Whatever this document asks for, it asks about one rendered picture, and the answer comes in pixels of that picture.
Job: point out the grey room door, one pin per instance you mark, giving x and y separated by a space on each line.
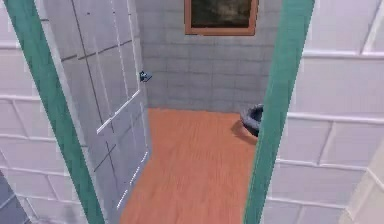
100 83

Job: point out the green door frame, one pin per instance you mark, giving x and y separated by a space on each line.
276 110

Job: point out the brown framed wall picture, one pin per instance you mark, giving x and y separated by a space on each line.
221 15

